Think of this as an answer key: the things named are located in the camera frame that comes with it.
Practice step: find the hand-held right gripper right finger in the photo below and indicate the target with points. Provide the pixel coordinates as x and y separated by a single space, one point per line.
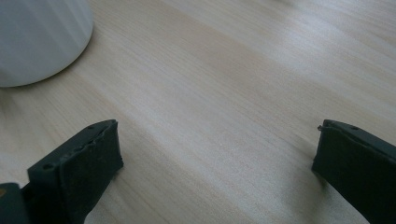
358 166

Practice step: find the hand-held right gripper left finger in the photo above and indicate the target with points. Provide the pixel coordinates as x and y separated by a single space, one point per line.
79 172

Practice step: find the white ribbed container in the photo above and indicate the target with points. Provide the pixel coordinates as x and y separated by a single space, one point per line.
37 37

